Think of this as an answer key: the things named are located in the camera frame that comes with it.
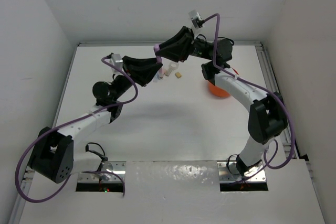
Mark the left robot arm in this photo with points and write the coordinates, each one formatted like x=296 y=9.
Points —
x=53 y=155

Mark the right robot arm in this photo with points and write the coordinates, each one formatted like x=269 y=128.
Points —
x=266 y=117

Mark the blue capped glue stick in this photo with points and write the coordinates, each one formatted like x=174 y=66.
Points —
x=157 y=76

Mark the yellow eraser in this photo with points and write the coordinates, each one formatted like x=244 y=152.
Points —
x=178 y=75

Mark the orange round organizer container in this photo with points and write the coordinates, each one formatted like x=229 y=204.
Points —
x=216 y=91

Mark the pink mini stapler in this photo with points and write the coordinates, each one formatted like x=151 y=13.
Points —
x=162 y=73

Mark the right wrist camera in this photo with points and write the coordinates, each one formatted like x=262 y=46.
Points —
x=196 y=19

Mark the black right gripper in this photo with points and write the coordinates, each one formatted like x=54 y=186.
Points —
x=179 y=51

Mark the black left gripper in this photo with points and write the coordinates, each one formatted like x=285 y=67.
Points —
x=141 y=70

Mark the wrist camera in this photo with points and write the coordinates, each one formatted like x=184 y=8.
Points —
x=196 y=19
x=117 y=63

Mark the clear tape dispenser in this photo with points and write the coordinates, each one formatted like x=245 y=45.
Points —
x=172 y=66

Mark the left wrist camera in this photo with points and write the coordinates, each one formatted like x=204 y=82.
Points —
x=117 y=63

